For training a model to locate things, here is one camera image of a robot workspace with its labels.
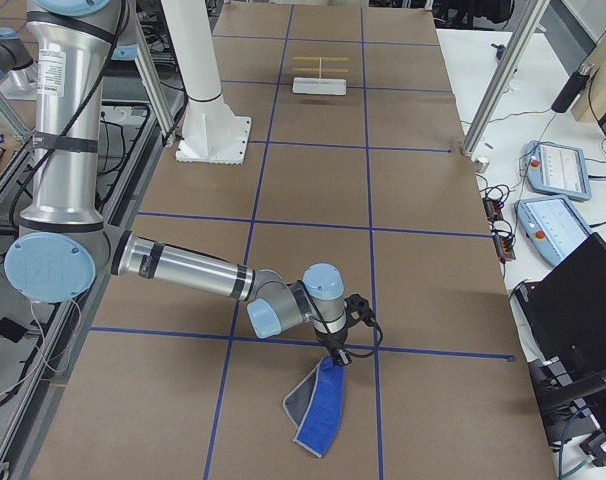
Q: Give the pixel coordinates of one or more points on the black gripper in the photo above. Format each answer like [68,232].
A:
[334,343]

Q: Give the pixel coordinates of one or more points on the blue grey towel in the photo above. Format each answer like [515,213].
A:
[315,405]

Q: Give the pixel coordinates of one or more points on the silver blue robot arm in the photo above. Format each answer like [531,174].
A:
[64,242]

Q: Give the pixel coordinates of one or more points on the wooden towel rack white base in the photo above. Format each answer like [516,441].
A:
[315,80]

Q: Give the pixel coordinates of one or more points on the black laptop computer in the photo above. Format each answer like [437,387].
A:
[566,311]

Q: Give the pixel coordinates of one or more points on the near teach pendant tablet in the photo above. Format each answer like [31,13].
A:
[553,225]

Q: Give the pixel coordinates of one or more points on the teach pendant tablet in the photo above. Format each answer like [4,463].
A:
[557,169]
[553,225]

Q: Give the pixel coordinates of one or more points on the far teach pendant tablet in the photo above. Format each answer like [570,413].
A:
[557,169]

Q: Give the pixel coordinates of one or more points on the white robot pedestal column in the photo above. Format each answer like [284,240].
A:
[211,132]

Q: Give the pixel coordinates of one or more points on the aluminium frame post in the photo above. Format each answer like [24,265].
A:
[515,48]

